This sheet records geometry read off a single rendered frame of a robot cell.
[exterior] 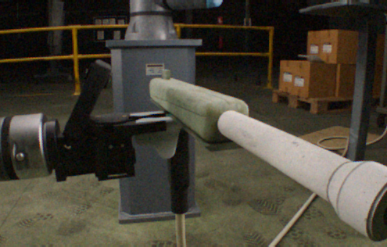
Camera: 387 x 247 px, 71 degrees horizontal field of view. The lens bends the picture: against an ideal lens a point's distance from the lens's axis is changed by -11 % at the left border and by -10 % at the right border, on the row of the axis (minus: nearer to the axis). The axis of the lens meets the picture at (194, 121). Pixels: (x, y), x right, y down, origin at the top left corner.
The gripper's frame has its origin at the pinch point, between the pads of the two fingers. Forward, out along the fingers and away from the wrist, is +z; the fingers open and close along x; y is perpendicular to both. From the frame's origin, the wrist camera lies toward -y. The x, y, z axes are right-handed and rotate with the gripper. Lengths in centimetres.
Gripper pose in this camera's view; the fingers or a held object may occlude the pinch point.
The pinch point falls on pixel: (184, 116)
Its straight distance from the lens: 45.8
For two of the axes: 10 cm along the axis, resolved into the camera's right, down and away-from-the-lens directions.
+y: 0.4, 9.8, 2.0
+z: 9.4, -1.0, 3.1
